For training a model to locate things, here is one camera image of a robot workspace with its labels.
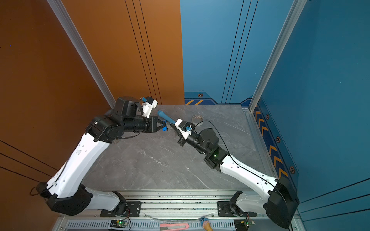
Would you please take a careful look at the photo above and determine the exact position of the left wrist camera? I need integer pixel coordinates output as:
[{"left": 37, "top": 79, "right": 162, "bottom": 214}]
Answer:
[{"left": 141, "top": 96, "right": 158, "bottom": 118}]

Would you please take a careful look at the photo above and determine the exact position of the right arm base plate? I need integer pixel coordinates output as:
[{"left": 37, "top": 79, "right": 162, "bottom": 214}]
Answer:
[{"left": 217, "top": 201, "right": 258, "bottom": 217}]

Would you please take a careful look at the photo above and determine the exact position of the toy ice cream cone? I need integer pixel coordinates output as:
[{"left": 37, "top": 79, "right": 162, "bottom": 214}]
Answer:
[{"left": 200, "top": 217, "right": 213, "bottom": 231}]

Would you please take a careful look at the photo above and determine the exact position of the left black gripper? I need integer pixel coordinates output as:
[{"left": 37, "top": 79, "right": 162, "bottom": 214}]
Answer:
[{"left": 122, "top": 115, "right": 166, "bottom": 134}]

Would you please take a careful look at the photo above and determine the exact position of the masking tape roll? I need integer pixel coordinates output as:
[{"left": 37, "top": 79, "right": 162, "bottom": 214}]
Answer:
[{"left": 192, "top": 115, "right": 204, "bottom": 124}]

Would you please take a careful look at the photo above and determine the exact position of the left circuit board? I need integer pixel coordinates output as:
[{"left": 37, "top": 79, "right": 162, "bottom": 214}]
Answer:
[{"left": 109, "top": 219, "right": 130, "bottom": 231}]

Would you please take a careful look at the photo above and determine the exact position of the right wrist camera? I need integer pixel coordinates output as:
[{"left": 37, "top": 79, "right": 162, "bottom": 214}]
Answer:
[{"left": 175, "top": 119, "right": 195, "bottom": 140}]

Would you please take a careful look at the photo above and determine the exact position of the pink utility knife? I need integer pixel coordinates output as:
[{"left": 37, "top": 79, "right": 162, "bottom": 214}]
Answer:
[{"left": 160, "top": 223, "right": 189, "bottom": 231}]

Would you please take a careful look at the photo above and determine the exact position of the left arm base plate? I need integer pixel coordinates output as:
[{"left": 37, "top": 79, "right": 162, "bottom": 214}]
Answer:
[{"left": 100, "top": 201, "right": 142, "bottom": 218}]

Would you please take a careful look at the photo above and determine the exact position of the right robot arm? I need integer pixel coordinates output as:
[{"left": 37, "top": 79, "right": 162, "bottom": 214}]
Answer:
[{"left": 176, "top": 127, "right": 300, "bottom": 229}]

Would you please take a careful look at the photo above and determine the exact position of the circuit board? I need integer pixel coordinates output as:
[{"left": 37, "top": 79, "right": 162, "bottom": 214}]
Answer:
[
  {"left": 109, "top": 219, "right": 130, "bottom": 231},
  {"left": 233, "top": 219, "right": 255, "bottom": 231}
]

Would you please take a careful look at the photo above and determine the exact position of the blue toy microphone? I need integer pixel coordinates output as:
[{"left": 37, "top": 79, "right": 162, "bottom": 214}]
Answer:
[{"left": 157, "top": 111, "right": 176, "bottom": 124}]

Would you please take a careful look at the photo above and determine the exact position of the right circuit board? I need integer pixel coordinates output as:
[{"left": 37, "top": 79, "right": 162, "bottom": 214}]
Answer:
[{"left": 233, "top": 219, "right": 255, "bottom": 231}]

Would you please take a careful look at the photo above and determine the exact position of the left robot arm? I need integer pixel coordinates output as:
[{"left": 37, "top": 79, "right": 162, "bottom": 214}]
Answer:
[{"left": 35, "top": 97, "right": 175, "bottom": 217}]

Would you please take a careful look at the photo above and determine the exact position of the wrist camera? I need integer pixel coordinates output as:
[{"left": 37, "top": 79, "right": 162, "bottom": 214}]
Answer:
[
  {"left": 141, "top": 96, "right": 158, "bottom": 118},
  {"left": 175, "top": 119, "right": 195, "bottom": 140}
]

